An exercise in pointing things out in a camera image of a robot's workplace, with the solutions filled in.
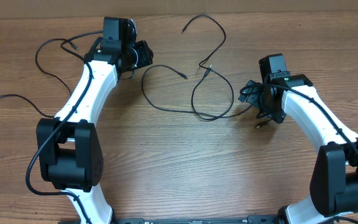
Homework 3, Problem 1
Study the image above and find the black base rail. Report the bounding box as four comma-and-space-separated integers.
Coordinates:
116, 215, 285, 224

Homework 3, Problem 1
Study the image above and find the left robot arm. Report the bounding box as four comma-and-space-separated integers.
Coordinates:
25, 17, 154, 223

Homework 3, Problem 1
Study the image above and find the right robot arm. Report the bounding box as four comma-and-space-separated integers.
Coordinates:
239, 54, 358, 223

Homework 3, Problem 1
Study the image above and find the black audio jack cable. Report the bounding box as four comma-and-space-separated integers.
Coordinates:
0, 38, 80, 152

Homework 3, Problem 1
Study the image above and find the black USB cable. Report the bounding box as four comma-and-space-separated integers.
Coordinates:
140, 64, 273, 129

